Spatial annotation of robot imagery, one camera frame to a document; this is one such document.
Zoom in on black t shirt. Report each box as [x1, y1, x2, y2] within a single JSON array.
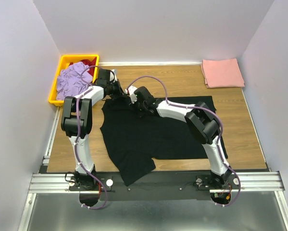
[[100, 95, 229, 187]]

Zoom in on aluminium frame rail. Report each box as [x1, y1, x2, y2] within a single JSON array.
[[19, 105, 288, 231]]

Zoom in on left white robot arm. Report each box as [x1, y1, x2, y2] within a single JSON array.
[[61, 68, 124, 191]]

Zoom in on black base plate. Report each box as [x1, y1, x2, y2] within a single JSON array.
[[69, 170, 242, 207]]

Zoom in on folded pink t shirt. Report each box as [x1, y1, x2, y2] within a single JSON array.
[[201, 58, 245, 89]]

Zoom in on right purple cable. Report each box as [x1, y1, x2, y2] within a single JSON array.
[[126, 76, 242, 208]]

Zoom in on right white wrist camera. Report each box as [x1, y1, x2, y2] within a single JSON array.
[[125, 86, 137, 104]]

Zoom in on red t shirt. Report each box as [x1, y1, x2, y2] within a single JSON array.
[[80, 58, 97, 77]]

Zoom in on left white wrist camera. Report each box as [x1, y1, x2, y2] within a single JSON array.
[[110, 69, 117, 82]]

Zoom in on yellow plastic bin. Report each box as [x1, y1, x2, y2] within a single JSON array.
[[48, 54, 100, 106]]

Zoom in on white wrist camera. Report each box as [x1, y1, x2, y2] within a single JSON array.
[[125, 86, 137, 104], [110, 69, 117, 82]]

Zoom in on lavender t shirt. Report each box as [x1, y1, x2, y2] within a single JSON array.
[[56, 61, 94, 101]]

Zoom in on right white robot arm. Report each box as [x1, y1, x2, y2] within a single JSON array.
[[125, 86, 232, 189]]

